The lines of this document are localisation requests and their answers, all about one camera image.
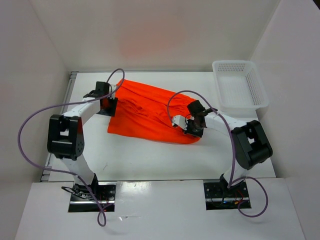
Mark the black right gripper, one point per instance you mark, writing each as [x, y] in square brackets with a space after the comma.
[199, 134]

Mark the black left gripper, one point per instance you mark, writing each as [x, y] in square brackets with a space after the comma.
[111, 112]

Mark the orange mesh shorts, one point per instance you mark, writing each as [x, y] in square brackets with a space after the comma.
[141, 112]

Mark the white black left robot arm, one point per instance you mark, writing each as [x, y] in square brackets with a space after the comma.
[74, 159]

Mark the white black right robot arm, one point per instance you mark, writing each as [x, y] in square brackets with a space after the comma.
[249, 143]

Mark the white plastic mesh basket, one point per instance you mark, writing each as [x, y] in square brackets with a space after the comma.
[239, 86]

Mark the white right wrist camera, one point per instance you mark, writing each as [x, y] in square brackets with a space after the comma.
[180, 121]

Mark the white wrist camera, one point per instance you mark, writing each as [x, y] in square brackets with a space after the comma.
[112, 91]
[180, 121]

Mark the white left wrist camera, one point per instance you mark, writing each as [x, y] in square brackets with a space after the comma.
[112, 91]

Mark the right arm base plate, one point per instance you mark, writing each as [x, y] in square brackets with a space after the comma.
[218, 199]

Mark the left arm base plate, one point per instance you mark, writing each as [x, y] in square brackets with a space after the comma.
[81, 201]

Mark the aluminium table edge rail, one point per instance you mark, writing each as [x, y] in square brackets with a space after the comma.
[57, 132]

